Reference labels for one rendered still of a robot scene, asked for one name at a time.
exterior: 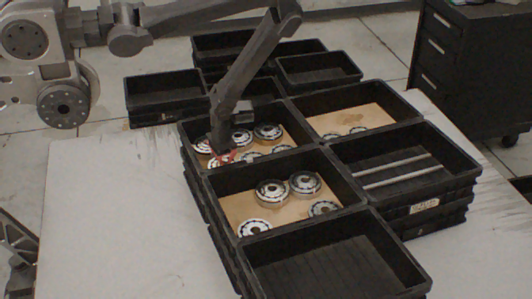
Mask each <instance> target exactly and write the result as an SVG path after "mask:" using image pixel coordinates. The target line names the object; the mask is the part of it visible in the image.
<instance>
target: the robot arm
mask: <svg viewBox="0 0 532 299"><path fill-rule="evenodd" d="M262 7H268V9H267V12H266V14H265V16H264V19H263V20H262V22H261V24H260V25H259V26H258V28H257V29H256V31H255V32H254V33H253V35H252V37H251V38H250V40H249V42H248V43H247V45H246V46H245V48H244V50H243V51H242V53H241V54H240V55H239V56H238V58H237V60H236V61H235V63H234V64H233V65H232V67H231V68H230V70H228V72H227V73H226V76H225V77H224V78H223V79H222V80H220V81H219V83H218V84H217V85H216V84H215V85H214V86H213V88H212V89H211V91H210V92H209V96H210V99H211V105H212V108H211V110H210V112H211V132H207V133H206V137H207V138H208V139H209V141H207V145H208V146H209V148H210V149H211V152H212V153H213V154H214V155H215V158H216V159H217V161H219V162H220V164H221V165H224V163H223V161H222V157H224V156H226V155H230V156H229V158H228V160H227V164H228V163H231V161H232V160H233V159H234V157H235V156H236V154H237V153H238V150H237V148H238V144H237V143H236V142H235V141H234V140H233V137H232V136H231V133H230V116H231V119H232V121H234V124H237V123H247V122H253V120H254V114H253V112H254V110H253V105H252V102H251V100H240V98H241V95H242V93H243V91H244V90H245V87H246V86H247V85H248V84H249V82H250V81H251V80H252V78H253V77H254V74H255V73H256V72H257V71H258V69H259V68H260V67H261V66H262V65H263V64H264V62H265V60H266V59H267V58H268V56H269V55H270V54H271V53H272V51H273V50H274V48H275V47H276V45H277V44H278V42H279V41H280V40H281V39H282V38H283V37H285V38H291V37H292V36H293V35H294V34H295V33H296V32H297V30H298V29H299V27H300V26H301V25H302V20H303V19H304V16H305V14H304V12H303V8H302V5H301V2H300V1H299V0H176V1H174V2H169V3H165V4H161V5H155V6H147V5H146V4H145V3H144V2H143V1H141V2H136V3H130V2H125V1H118V2H113V3H111V4H109V5H104V6H97V10H86V11H82V10H81V8H80V6H78V7H70V8H66V3H65V0H55V1H54V9H53V10H54V15H55V21H56V24H57V28H58V31H59V37H60V41H61V44H62V48H63V51H64V52H63V54H65V57H66V61H74V49H76V48H84V47H87V43H92V42H101V41H103V39H102V38H104V39H105V41H107V45H108V49H109V51H110V52H111V53H112V54H113V55H114V56H117V57H120V58H130V57H134V56H136V55H138V54H139V53H141V52H142V50H143V48H145V47H151V46H154V41H153V40H156V39H157V38H159V37H160V36H163V35H166V34H168V33H171V32H174V31H177V30H180V29H183V28H188V27H192V26H194V25H201V24H203V23H207V22H209V21H215V20H218V19H221V18H224V17H230V16H233V15H236V14H239V13H244V12H247V10H251V9H257V8H262ZM140 21H141V22H142V26H141V25H140ZM231 148H232V149H231Z"/></svg>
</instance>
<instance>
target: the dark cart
mask: <svg viewBox="0 0 532 299"><path fill-rule="evenodd" d="M407 89H419V90H421V91H422V92H423V93H424V94H425V95H426V96H427V97H428V98H429V99H430V100H431V101H432V102H433V103H434V104H435V106H436V107H437V108H438V109H439V110H440V111H441V112H442V113H443V114H444V115H445V116H446V117H447V118H448V119H449V120H450V121H451V122H452V123H453V124H454V125H455V126H456V127H457V128H458V129H459V130H460V131H461V132H462V133H463V134H464V135H465V137H466V138H467V139H468V140H469V141H470V142H478V141H483V140H487V139H493V138H502V136H503V139H502V144H503V145H504V146H505V147H507V148H509V147H512V146H513V145H514V144H515V143H516V142H517V141H518V139H519V134H520V133H524V132H530V130H531V127H532V1H526V2H519V3H518V4H517V5H516V6H514V5H510V4H506V3H502V2H498V1H495V2H490V1H486V2H484V5H470V3H465V4H459V6H455V5H454V4H452V3H450V2H449V1H448V0H421V5H420V14H419V18H418V23H417V27H416V35H415V41H414V45H413V50H412V58H411V62H410V67H409V72H408V80H407V85H406V90H407Z"/></svg>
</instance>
